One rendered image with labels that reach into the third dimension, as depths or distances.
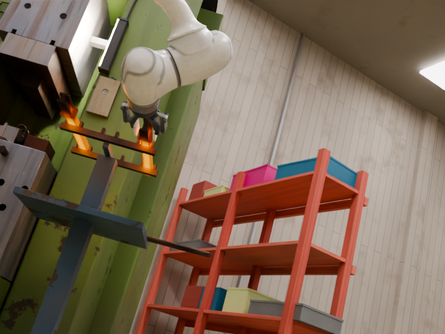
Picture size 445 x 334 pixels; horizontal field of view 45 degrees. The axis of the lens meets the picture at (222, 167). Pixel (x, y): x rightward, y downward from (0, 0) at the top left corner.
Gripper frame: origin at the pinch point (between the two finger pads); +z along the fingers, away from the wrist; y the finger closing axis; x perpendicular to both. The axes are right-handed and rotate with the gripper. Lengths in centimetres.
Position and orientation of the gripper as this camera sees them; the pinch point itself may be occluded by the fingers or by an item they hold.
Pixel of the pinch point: (146, 130)
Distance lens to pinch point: 166.4
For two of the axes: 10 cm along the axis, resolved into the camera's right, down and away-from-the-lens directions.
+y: 9.6, 2.8, 0.1
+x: 2.6, -9.0, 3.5
